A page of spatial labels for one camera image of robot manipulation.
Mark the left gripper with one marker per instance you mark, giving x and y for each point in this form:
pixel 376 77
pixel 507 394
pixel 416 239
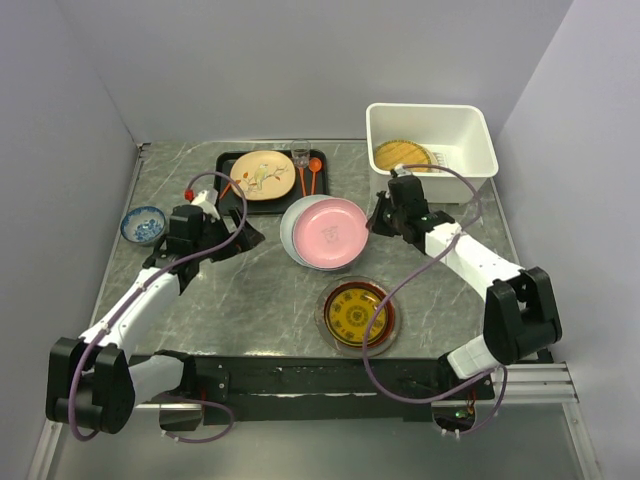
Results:
pixel 249 238

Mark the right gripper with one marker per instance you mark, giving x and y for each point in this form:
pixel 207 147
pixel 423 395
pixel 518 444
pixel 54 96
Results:
pixel 376 224

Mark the woven bamboo plate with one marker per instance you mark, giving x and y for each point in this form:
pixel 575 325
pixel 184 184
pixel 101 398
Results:
pixel 392 153

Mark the cream green leaf plate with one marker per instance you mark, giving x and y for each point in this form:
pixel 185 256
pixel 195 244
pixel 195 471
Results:
pixel 436 160

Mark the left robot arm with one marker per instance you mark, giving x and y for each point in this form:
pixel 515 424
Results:
pixel 92 385

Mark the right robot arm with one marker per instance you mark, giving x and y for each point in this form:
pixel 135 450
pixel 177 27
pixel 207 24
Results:
pixel 520 311

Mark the orange chopstick under plate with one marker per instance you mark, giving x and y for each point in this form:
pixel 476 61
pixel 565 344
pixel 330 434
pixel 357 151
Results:
pixel 226 189

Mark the white scalloped plate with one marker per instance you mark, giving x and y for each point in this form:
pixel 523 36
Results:
pixel 289 220

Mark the light blue plate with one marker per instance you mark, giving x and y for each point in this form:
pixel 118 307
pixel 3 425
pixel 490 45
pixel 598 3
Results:
pixel 324 262

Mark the pink plate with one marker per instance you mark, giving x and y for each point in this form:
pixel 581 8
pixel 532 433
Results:
pixel 332 227

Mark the beige bird-pattern plate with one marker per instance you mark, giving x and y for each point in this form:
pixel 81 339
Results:
pixel 262 175

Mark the orange plastic spoon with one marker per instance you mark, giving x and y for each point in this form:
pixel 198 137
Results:
pixel 315 166

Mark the black serving tray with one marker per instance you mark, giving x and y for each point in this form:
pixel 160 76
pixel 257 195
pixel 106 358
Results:
pixel 226 160

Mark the clear drinking glass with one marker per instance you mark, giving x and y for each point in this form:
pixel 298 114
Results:
pixel 300 153

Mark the blue white porcelain bowl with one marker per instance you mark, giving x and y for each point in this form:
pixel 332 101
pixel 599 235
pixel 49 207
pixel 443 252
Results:
pixel 143 225

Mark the yellow patterned plate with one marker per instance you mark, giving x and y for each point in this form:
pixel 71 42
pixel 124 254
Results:
pixel 348 312

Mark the clear glass plate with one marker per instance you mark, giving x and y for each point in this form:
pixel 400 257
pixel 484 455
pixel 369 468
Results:
pixel 347 351

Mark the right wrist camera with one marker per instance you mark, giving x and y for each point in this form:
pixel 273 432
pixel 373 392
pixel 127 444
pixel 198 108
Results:
pixel 400 171

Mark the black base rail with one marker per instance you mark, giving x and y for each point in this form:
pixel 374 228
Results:
pixel 300 388

